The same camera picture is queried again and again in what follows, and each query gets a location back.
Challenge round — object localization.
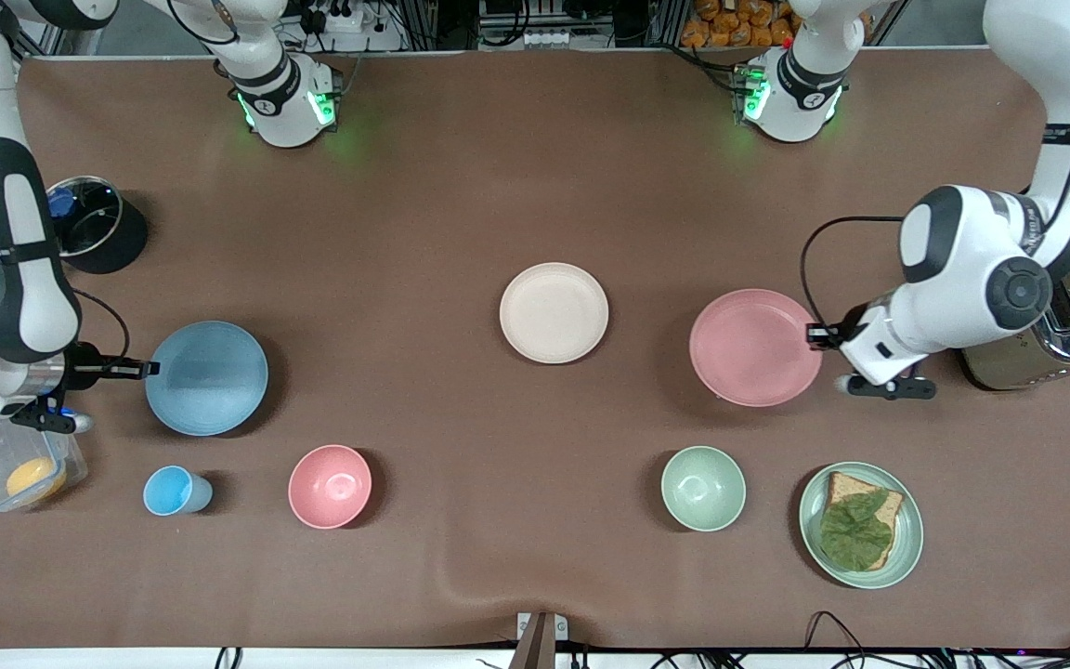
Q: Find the pink plate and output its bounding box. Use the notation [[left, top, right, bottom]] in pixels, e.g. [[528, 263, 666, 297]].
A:
[[689, 288, 824, 408]]

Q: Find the blue plate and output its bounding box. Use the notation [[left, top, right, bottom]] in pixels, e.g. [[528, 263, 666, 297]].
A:
[[145, 321, 269, 438]]

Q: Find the orange round food piece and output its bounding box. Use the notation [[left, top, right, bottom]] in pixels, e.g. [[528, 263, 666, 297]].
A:
[[6, 457, 68, 503]]

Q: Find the blue cup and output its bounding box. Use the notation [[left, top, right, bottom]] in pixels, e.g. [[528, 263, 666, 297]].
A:
[[143, 465, 214, 517]]

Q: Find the glass lid blue knob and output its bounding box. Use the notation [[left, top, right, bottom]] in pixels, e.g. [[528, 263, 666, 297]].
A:
[[47, 177, 123, 259]]

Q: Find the brown bread slice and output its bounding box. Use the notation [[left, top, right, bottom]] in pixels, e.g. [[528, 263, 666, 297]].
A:
[[823, 472, 905, 571]]

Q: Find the green bowl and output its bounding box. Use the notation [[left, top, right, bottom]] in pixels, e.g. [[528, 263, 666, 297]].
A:
[[661, 446, 747, 532]]

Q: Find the green lettuce leaf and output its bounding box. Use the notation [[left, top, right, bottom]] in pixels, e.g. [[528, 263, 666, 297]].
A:
[[819, 491, 895, 571]]

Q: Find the beige steel toaster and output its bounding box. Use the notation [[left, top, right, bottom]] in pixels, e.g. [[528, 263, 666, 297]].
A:
[[958, 297, 1070, 391]]

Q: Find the green plate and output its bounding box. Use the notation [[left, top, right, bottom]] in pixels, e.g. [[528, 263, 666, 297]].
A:
[[798, 462, 924, 590]]

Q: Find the pink bowl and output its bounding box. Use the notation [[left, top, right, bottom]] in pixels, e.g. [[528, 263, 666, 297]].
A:
[[288, 444, 373, 531]]

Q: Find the beige plate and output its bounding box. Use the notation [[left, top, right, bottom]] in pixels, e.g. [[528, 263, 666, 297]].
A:
[[500, 262, 610, 365]]

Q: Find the bag of orange buns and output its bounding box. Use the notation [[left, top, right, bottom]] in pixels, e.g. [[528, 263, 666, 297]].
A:
[[681, 0, 801, 49]]

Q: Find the brown table cover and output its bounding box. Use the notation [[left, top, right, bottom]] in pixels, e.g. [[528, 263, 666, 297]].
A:
[[0, 46, 1070, 651]]

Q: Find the white power strip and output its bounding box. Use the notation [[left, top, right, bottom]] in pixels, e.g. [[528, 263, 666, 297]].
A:
[[298, 0, 367, 34]]

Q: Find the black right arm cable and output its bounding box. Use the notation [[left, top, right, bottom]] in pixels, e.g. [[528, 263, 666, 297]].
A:
[[71, 288, 132, 365]]

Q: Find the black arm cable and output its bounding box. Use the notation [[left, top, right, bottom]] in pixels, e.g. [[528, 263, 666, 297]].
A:
[[71, 288, 132, 365], [800, 216, 907, 328]]

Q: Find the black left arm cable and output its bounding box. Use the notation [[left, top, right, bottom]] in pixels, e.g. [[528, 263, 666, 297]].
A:
[[800, 216, 907, 328]]

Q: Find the black pot blue handle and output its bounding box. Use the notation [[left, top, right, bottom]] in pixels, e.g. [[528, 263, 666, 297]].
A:
[[57, 177, 149, 275]]

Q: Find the black looped floor cable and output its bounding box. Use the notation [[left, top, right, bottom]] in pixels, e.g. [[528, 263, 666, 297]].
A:
[[804, 610, 870, 651]]

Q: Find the aluminium frame profile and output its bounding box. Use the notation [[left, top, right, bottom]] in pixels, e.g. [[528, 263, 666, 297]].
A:
[[10, 19, 81, 61]]

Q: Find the metal table edge bracket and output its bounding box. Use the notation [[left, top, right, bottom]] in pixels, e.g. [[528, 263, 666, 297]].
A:
[[509, 611, 569, 669]]

